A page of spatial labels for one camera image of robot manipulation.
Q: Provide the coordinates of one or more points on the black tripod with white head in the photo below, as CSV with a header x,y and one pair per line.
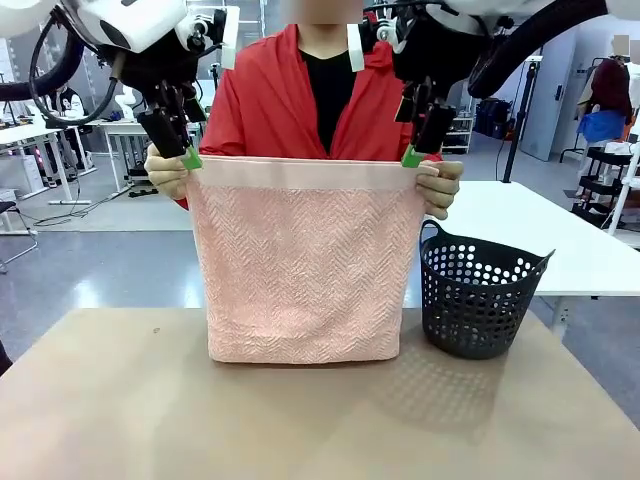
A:
x,y
522,100

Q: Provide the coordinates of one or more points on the white lab desk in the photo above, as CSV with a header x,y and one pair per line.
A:
x,y
120,125
25,132

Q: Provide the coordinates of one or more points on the dark red hanging garment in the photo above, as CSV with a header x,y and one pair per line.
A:
x,y
610,90

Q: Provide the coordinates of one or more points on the person's left hand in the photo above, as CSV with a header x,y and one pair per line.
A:
x,y
440,190

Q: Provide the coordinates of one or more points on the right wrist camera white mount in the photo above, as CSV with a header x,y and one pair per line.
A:
x,y
357,47

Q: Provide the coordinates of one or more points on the dark perforated laundry basket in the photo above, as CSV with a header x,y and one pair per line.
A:
x,y
475,310

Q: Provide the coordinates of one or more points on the person's left forearm red sleeve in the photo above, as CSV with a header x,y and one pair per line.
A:
x,y
432,156

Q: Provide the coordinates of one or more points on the seated person in dark jacket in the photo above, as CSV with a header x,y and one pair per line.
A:
x,y
70,100

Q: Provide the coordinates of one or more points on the person's right hand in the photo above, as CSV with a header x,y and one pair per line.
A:
x,y
167,180

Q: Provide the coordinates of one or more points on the black metal chair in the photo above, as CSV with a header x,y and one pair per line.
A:
x,y
10,220

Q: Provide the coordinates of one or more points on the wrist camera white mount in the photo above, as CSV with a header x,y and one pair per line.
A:
x,y
357,47
230,35

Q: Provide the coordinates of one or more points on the black utility cart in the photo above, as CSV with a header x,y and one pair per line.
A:
x,y
597,180

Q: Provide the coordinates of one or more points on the white shoe rack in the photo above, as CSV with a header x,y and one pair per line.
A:
x,y
462,135

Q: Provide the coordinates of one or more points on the grey door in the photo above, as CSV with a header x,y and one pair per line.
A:
x,y
557,90

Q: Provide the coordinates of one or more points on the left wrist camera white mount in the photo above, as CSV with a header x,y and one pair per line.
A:
x,y
230,35

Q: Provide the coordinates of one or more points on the large white table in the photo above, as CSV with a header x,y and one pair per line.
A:
x,y
575,240

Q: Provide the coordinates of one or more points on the blue hanging cloth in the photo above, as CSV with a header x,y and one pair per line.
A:
x,y
600,127

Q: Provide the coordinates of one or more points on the person's right forearm red sleeve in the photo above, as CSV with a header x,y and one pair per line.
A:
x,y
220,142

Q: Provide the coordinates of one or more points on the black suitcase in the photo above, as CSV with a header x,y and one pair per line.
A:
x,y
492,117

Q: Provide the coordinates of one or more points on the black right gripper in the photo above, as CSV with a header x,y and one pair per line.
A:
x,y
425,62

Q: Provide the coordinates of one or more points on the person in red jacket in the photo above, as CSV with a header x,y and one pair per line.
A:
x,y
275,100

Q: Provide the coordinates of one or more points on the white lab robot arm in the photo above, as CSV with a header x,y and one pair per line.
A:
x,y
125,102

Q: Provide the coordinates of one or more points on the pink herringbone towel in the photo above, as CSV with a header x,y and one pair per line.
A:
x,y
300,260

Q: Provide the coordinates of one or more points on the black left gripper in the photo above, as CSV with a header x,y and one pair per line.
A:
x,y
160,65

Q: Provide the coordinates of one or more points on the white drawer unit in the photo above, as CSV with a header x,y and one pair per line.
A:
x,y
22,172

